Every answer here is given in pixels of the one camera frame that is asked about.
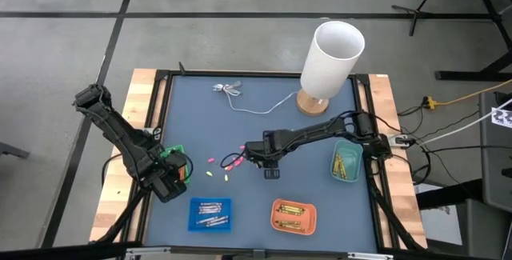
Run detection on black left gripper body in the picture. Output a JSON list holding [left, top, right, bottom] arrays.
[[138, 150, 193, 204]]

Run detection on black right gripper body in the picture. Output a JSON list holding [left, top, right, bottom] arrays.
[[244, 130, 283, 180]]

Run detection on green plastic basket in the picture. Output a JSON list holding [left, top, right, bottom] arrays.
[[159, 144, 192, 185]]

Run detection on blue-grey table mat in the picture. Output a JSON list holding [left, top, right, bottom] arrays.
[[142, 74, 379, 253]]

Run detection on blue plastic basket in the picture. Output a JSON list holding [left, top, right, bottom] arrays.
[[187, 198, 234, 234]]

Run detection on orange plastic basket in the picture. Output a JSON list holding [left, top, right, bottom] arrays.
[[270, 198, 318, 237]]

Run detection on teal plastic basket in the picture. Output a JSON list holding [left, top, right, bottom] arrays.
[[330, 138, 364, 183]]

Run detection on white shade wooden-base lamp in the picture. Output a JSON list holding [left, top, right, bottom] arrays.
[[296, 20, 366, 117]]

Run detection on dark chair foot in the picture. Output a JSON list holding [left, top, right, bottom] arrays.
[[0, 142, 31, 160]]

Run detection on black floor stand foot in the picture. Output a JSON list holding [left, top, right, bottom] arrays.
[[415, 178, 483, 211]]

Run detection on black tripod stand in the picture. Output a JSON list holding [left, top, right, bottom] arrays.
[[390, 0, 495, 37]]

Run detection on black stand base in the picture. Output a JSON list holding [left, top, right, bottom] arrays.
[[434, 0, 512, 83]]

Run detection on grey box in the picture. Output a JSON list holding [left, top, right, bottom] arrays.
[[455, 198, 512, 260]]

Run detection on grey cabinet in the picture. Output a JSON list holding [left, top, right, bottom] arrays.
[[478, 90, 512, 213]]

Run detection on black-and-white marker tag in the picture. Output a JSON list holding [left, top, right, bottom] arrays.
[[490, 106, 512, 129]]

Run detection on black right camera cable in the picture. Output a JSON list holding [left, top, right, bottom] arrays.
[[219, 151, 247, 170]]

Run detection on black cable sleeve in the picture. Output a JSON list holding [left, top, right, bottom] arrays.
[[90, 187, 156, 245], [366, 163, 427, 252]]

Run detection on black arm base cable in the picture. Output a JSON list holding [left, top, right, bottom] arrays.
[[101, 154, 129, 187]]

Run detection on white lamp cable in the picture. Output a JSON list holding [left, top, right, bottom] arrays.
[[211, 82, 299, 115]]

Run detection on black table frame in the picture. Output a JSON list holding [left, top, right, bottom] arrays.
[[122, 69, 401, 253]]

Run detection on black frame crossbar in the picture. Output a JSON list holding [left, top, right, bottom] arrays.
[[0, 242, 512, 260]]

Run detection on yellow extension cord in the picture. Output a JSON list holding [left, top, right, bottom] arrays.
[[424, 78, 512, 110]]

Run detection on black floor cables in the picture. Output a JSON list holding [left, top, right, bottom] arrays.
[[398, 106, 512, 187]]

